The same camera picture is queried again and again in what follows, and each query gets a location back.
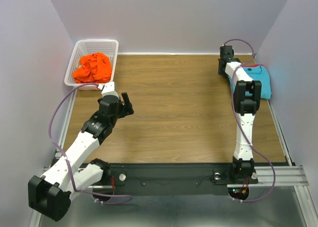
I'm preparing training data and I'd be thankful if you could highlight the white plastic laundry basket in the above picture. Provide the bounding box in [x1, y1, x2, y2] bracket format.
[64, 39, 119, 88]

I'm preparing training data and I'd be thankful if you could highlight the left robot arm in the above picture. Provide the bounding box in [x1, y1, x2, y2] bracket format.
[28, 91, 134, 222]

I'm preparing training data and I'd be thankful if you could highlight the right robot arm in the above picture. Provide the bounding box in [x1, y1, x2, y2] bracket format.
[218, 45, 262, 182]

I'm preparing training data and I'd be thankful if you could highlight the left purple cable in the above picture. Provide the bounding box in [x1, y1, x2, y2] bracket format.
[48, 83, 133, 205]

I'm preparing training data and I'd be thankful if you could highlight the orange t-shirt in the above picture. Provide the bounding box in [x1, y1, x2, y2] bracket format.
[73, 53, 113, 83]

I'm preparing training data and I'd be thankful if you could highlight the cyan blue t-shirt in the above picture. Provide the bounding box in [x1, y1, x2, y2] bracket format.
[242, 66, 272, 100]

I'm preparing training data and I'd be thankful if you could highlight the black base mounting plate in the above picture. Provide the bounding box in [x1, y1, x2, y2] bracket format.
[91, 163, 258, 197]

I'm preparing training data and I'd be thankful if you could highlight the folded magenta t-shirt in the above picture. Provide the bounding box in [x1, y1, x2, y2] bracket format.
[243, 64, 264, 69]

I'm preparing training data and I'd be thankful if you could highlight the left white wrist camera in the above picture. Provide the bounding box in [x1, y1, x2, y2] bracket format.
[101, 81, 119, 97]

